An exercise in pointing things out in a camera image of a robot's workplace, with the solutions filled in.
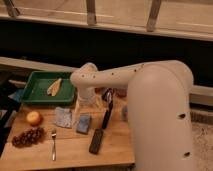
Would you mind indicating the red grape bunch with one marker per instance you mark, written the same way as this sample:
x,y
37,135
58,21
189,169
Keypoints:
x,y
28,138

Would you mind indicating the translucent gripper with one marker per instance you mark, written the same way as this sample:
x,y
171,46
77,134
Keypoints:
x,y
82,107

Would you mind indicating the green plastic tray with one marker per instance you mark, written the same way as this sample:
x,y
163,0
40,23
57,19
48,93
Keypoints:
x,y
35,91

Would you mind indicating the blue sponge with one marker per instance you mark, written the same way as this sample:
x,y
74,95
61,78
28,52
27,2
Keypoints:
x,y
83,124

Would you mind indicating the grey blue cloth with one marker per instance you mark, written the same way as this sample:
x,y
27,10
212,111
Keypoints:
x,y
63,117

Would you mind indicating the orange apple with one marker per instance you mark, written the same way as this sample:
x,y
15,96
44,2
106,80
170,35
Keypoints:
x,y
34,118

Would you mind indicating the silver fork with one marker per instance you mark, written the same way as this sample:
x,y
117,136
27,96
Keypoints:
x,y
53,135

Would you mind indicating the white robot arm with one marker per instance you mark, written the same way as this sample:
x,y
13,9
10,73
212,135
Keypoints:
x,y
158,110

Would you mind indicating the purple bowl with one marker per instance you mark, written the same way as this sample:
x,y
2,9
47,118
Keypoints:
x,y
121,93

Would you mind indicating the black remote control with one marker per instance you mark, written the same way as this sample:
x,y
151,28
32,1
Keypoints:
x,y
96,141

